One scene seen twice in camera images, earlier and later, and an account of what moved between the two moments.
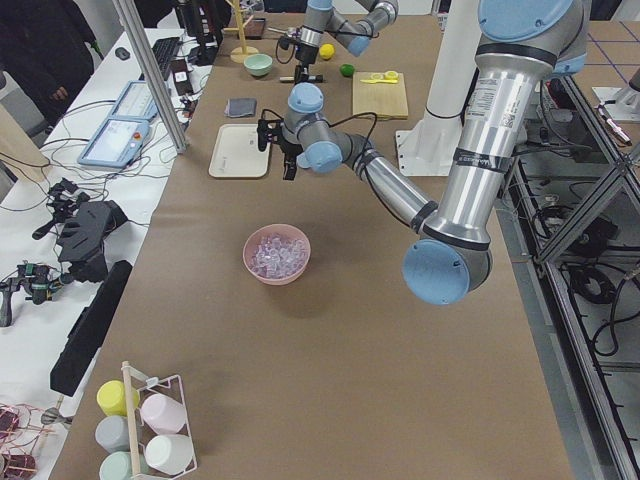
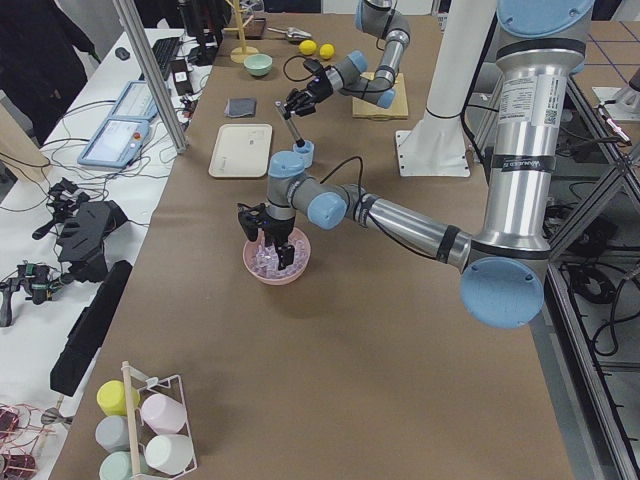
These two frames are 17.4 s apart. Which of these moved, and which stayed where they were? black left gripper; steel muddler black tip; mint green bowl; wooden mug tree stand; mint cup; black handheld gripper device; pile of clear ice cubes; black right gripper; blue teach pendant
Moved: black left gripper; steel muddler black tip; black right gripper
Stayed: wooden mug tree stand; black handheld gripper device; mint green bowl; mint cup; blue teach pendant; pile of clear ice cubes
